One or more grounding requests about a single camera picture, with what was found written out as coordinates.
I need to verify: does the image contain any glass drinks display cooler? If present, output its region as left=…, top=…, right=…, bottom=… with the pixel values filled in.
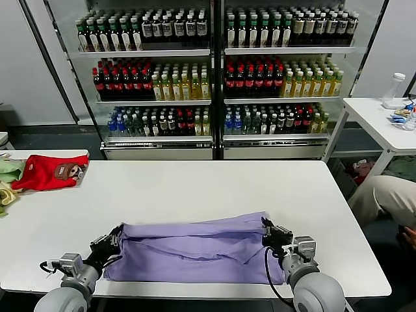
left=19, top=0, right=218, bottom=161
left=216, top=0, right=391, bottom=160

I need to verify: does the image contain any white cooler shelf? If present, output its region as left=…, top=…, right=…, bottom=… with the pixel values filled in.
left=224, top=46, right=358, bottom=55
left=77, top=48, right=212, bottom=59
left=223, top=133, right=330, bottom=142
left=105, top=135, right=215, bottom=143
left=224, top=96, right=346, bottom=105
left=96, top=99, right=213, bottom=106

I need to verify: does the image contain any beige trousered leg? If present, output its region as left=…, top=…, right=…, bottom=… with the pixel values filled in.
left=348, top=175, right=416, bottom=228

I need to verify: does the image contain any clear bottle white cap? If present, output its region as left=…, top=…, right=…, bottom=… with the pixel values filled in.
left=383, top=72, right=407, bottom=102

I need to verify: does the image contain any bystander bare hand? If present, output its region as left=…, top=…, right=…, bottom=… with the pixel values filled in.
left=402, top=226, right=416, bottom=256

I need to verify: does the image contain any white flat box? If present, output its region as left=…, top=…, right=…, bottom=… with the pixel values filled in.
left=381, top=98, right=408, bottom=110

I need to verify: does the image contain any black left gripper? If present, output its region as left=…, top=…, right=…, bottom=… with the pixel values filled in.
left=88, top=227, right=124, bottom=270

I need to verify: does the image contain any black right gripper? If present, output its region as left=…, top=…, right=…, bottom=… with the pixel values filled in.
left=261, top=216, right=296, bottom=259

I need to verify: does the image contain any red garment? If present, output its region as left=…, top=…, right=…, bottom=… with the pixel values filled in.
left=345, top=158, right=376, bottom=185

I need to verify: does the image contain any dark bottle beige label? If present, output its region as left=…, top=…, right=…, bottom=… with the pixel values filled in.
left=326, top=12, right=338, bottom=45
left=315, top=12, right=327, bottom=46
left=292, top=13, right=305, bottom=46
left=304, top=13, right=316, bottom=46
left=337, top=12, right=349, bottom=45
left=348, top=12, right=359, bottom=45

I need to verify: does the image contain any clear plastic bag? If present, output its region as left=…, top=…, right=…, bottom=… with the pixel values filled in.
left=395, top=110, right=416, bottom=132

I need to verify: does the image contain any dark plastic crate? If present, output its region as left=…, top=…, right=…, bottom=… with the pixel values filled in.
left=328, top=157, right=358, bottom=198

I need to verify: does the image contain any dark green garment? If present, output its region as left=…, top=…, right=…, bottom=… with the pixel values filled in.
left=386, top=155, right=416, bottom=182

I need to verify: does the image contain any purple cartoon print t-shirt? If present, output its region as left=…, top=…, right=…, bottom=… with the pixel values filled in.
left=103, top=211, right=290, bottom=287

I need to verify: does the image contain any pale yellow garment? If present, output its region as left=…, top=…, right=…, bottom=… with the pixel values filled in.
left=0, top=181, right=23, bottom=207

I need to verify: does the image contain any white side table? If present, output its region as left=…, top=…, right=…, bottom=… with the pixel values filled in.
left=324, top=96, right=416, bottom=183

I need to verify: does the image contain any dark bottle white label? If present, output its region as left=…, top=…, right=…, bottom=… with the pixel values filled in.
left=196, top=14, right=209, bottom=42
left=174, top=14, right=187, bottom=42
left=162, top=14, right=175, bottom=43
left=152, top=15, right=164, bottom=43
left=185, top=14, right=198, bottom=42
left=142, top=15, right=153, bottom=43

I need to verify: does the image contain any red bear print shirt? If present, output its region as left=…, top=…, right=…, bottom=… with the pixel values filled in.
left=11, top=154, right=90, bottom=192

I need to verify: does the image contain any green cap tea bottle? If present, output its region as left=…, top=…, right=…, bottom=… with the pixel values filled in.
left=131, top=16, right=144, bottom=51
left=97, top=18, right=111, bottom=52
left=237, top=14, right=250, bottom=49
left=227, top=14, right=239, bottom=49
left=120, top=17, right=133, bottom=52
left=248, top=14, right=261, bottom=49
left=259, top=14, right=272, bottom=49
left=75, top=19, right=90, bottom=53
left=109, top=18, right=122, bottom=52
left=270, top=14, right=283, bottom=48
left=281, top=14, right=293, bottom=48
left=86, top=19, right=101, bottom=53

